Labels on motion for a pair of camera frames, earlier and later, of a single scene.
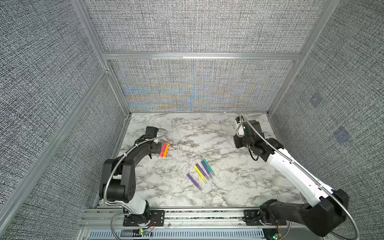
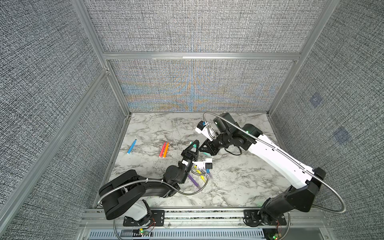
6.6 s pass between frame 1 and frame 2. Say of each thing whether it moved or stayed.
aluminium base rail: stayed
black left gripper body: moved
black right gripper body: moved
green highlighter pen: moved
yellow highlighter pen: stayed
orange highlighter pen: stayed
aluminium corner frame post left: stayed
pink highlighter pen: stayed
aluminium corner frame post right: stayed
